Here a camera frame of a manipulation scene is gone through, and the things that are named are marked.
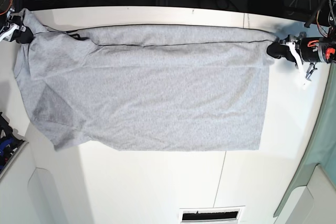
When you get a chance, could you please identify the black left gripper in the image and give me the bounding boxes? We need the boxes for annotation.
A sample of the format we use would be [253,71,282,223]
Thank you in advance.
[266,37,335,63]

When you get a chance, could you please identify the grey t-shirt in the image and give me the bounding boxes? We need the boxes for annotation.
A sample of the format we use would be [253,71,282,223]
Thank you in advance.
[14,9,276,151]

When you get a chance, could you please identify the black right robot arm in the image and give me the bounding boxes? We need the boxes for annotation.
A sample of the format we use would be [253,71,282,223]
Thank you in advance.
[1,0,34,44]

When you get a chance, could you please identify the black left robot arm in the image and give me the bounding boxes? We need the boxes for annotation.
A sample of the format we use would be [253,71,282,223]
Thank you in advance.
[267,0,335,65]

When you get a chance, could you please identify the black round floor object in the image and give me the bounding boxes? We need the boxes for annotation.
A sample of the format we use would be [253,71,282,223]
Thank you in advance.
[247,0,284,16]

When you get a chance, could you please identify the white floor vent grille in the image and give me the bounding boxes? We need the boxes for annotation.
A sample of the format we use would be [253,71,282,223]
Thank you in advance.
[178,206,245,224]

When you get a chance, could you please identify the blue black cable pile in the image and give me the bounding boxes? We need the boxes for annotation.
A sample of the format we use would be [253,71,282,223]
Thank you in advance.
[0,112,24,172]

